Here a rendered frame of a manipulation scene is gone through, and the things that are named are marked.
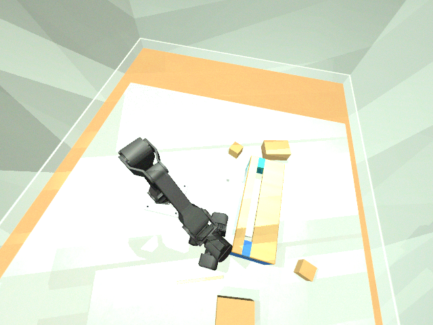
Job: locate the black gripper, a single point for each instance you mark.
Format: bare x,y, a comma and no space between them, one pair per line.
206,259

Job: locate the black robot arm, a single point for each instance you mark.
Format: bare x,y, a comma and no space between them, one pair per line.
138,157

